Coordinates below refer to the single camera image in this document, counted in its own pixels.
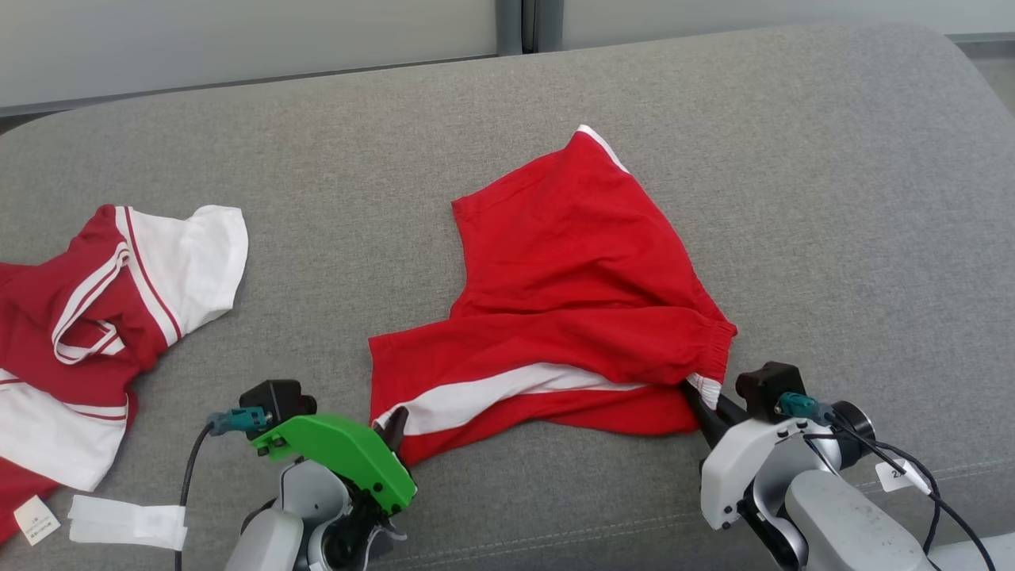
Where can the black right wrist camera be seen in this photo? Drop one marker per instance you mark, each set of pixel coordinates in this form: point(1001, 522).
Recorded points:
point(765, 385)

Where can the grey partition post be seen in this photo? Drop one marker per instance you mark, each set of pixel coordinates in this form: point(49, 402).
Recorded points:
point(509, 24)
point(549, 24)

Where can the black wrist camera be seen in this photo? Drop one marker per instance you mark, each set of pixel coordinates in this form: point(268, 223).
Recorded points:
point(765, 385)
point(273, 396)

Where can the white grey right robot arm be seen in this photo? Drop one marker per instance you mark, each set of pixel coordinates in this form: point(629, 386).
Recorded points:
point(840, 523)

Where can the grey baseboard rail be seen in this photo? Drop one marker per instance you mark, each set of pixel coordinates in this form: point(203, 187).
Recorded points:
point(983, 37)

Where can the red shorts with white stripe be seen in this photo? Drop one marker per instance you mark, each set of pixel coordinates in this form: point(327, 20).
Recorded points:
point(571, 262)

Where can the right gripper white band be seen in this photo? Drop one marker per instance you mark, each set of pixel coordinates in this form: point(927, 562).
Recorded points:
point(745, 460)

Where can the red shirt with white sleeves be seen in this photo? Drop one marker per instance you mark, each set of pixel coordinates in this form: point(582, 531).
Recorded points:
point(103, 301)

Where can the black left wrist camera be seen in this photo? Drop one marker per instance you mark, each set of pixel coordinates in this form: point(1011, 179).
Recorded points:
point(273, 396)

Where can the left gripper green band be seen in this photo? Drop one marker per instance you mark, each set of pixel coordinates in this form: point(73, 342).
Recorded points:
point(341, 448)

